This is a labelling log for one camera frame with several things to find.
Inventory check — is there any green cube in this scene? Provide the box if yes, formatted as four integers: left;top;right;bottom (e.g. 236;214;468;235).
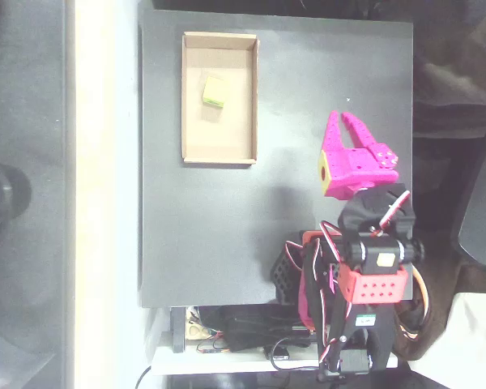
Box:
201;75;227;109

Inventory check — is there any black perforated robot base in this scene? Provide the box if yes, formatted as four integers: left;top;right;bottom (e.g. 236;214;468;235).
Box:
269;246;305;304

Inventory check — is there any cardboard box tray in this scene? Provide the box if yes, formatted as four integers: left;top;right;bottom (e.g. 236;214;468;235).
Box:
181;31;260;166

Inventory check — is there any brown jacket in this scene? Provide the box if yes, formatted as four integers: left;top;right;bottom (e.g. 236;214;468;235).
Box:
412;0;486;109

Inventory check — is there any black office chair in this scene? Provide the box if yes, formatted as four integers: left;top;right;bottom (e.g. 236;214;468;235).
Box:
449;117;486;267

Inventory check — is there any brown bag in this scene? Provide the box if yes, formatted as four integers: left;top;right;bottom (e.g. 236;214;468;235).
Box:
390;263;458;362

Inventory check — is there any small black controller board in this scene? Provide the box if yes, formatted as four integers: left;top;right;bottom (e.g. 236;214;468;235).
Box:
264;344;291;361

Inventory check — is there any white cloth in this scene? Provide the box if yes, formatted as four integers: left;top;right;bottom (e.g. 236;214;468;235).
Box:
408;291;486;389

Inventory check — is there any small wooden piece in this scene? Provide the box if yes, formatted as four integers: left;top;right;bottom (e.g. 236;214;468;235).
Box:
185;319;211;340

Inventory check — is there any white shelf board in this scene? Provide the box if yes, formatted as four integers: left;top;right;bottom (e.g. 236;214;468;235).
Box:
150;344;399;376

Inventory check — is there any black power cable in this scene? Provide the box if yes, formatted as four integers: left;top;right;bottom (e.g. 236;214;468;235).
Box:
134;364;153;389

